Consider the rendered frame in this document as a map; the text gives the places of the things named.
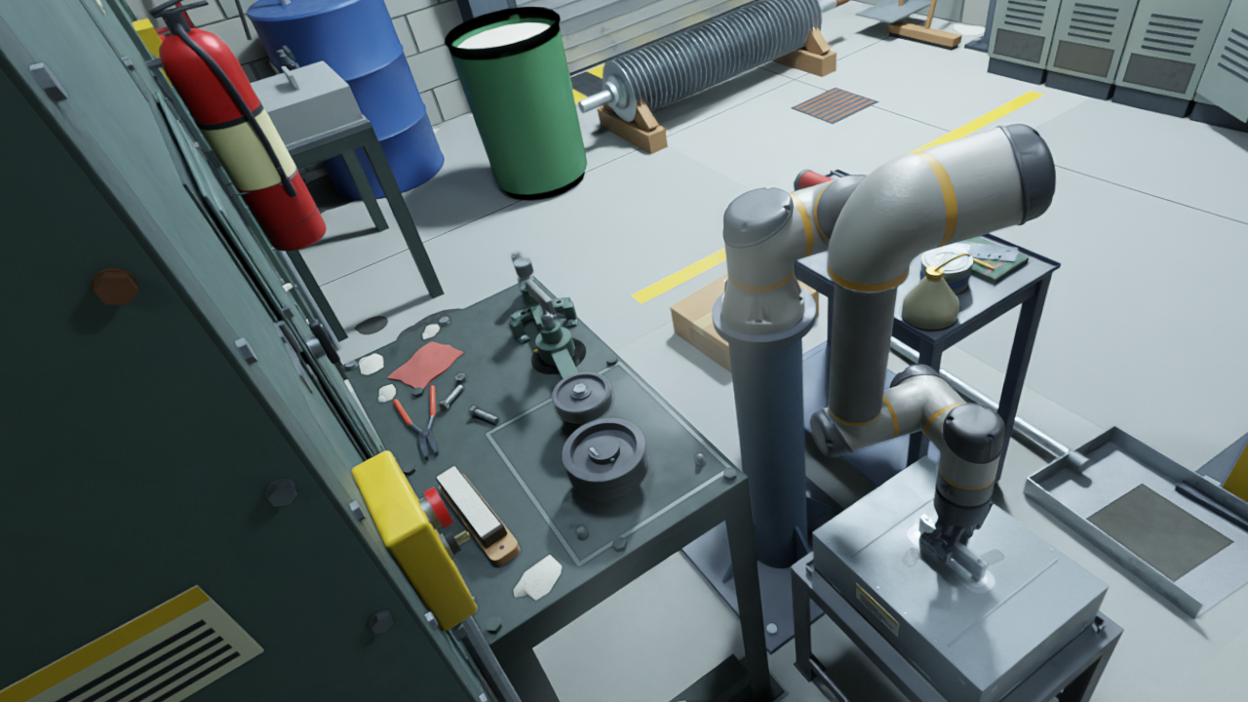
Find green clamp bracket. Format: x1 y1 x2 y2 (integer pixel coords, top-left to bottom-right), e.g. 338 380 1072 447
508 297 578 344

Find blue drum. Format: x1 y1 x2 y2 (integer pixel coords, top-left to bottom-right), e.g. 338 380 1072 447
247 0 446 201

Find grey floor tray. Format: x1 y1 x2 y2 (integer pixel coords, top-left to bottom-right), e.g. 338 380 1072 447
1024 426 1248 618

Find dark green machine cabinet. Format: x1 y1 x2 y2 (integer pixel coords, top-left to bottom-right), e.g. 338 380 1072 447
0 0 508 702

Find dark grey mounting plate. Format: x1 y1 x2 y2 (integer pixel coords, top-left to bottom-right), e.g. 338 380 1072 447
486 363 739 566

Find grey box with handle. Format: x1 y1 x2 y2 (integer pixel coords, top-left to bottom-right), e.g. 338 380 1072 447
252 47 367 149

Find grey belt guard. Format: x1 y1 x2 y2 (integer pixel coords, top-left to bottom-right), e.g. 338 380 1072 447
812 458 1110 702

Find dark grey rack frame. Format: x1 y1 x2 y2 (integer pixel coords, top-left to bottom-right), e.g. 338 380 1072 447
792 554 1124 702

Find grey brush roller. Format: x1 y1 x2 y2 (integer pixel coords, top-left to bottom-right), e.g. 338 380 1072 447
578 0 849 116

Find cardboard box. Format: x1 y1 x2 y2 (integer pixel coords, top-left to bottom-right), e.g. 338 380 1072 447
671 276 732 371

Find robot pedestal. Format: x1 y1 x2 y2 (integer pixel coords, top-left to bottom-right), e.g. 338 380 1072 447
682 292 820 654

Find large dark grey pulley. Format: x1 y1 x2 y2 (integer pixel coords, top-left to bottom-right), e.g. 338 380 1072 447
562 417 647 493

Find yellow control box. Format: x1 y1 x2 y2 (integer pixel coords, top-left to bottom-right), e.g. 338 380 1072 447
352 450 479 631

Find orange-handled pliers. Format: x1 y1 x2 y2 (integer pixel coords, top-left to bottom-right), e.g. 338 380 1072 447
393 384 440 459

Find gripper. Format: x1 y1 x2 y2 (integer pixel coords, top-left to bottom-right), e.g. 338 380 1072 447
919 484 996 569

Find dark blue side table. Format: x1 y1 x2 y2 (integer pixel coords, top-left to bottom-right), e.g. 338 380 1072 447
795 234 1061 479

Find wooden block with white top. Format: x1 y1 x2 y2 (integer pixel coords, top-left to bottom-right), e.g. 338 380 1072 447
436 466 521 567

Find dark green machine bench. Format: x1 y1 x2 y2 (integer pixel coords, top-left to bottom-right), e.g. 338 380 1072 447
341 283 771 702

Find olive oil can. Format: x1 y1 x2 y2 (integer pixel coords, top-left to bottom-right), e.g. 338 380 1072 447
902 265 961 331

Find wooden base with post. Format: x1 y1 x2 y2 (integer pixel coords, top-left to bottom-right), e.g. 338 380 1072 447
887 0 963 50

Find grey T-handle clamp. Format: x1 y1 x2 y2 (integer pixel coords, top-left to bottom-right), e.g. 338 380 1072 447
511 252 559 311

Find brown floor drain grate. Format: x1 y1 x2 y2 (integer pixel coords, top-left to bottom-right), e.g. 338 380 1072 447
792 88 878 125

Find red fire extinguisher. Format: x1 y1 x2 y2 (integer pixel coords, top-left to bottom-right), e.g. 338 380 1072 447
148 0 328 253

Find round tin with white lid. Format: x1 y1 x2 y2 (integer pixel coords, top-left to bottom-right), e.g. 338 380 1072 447
921 244 976 293

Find green drum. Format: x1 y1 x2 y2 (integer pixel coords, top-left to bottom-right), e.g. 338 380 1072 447
446 8 588 201

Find red rag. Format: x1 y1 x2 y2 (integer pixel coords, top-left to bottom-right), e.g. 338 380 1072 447
388 341 465 389

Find small dark grey idler pulley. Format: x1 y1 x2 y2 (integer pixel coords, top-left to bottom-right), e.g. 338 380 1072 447
552 371 613 424

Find wooden roller cradle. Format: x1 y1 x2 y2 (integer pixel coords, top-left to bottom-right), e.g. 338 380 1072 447
775 27 838 77
598 97 669 155

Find dark grey small table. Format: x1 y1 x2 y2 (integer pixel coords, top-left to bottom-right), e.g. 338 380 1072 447
283 122 445 342

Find grey locker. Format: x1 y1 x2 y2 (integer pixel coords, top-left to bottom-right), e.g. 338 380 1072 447
987 0 1052 81
1111 0 1231 116
1043 0 1124 98
1191 0 1248 133

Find green book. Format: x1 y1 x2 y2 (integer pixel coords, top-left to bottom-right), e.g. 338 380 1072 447
965 239 1030 284

